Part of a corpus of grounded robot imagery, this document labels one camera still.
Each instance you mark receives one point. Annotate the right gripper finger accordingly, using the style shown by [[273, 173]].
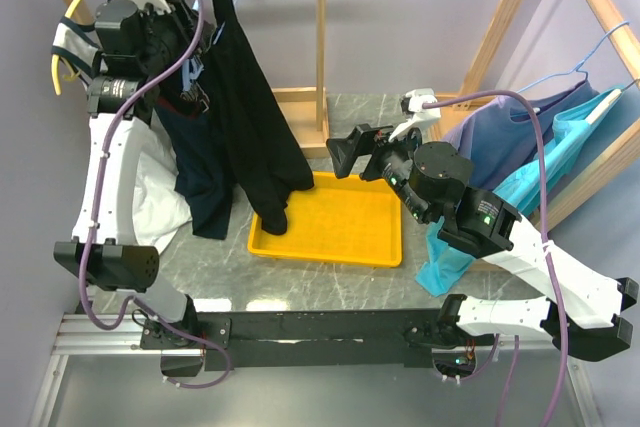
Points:
[[345, 151], [377, 163]]

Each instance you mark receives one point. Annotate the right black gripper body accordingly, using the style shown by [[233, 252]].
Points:
[[397, 170]]

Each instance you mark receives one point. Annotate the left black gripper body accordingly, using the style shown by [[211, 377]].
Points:
[[167, 38]]

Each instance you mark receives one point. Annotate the light blue hanger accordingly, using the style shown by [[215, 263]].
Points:
[[192, 68]]

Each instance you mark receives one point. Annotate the black tank top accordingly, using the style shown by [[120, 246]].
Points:
[[265, 157]]

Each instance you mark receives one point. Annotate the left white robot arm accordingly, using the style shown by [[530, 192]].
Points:
[[103, 250]]

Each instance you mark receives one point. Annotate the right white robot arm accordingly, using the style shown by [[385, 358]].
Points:
[[579, 310]]

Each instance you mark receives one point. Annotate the yellow hanger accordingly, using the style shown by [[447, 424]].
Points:
[[55, 58]]

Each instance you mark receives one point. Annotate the navy jersey tank top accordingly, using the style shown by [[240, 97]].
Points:
[[205, 177]]

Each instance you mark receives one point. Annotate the white tank top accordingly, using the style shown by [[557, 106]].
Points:
[[158, 210]]

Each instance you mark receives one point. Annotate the wooden hanger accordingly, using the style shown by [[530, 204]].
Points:
[[604, 105]]

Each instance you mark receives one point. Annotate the left wooden clothes rack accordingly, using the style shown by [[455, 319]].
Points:
[[305, 108]]

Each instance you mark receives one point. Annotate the wooden clothes rack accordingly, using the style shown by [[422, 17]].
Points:
[[305, 108], [580, 184]]

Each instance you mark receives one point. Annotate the yellow plastic tray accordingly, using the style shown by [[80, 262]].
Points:
[[345, 221]]

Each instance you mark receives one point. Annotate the purple blue shirt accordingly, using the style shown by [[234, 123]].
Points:
[[499, 137]]

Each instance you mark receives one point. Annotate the cyan shirt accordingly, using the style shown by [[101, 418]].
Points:
[[446, 265]]

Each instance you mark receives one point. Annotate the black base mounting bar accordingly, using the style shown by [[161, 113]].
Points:
[[404, 337]]

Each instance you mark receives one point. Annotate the right wooden clothes rack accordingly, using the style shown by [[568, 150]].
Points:
[[580, 184]]

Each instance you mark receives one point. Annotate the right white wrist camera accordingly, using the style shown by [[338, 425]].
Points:
[[416, 105]]

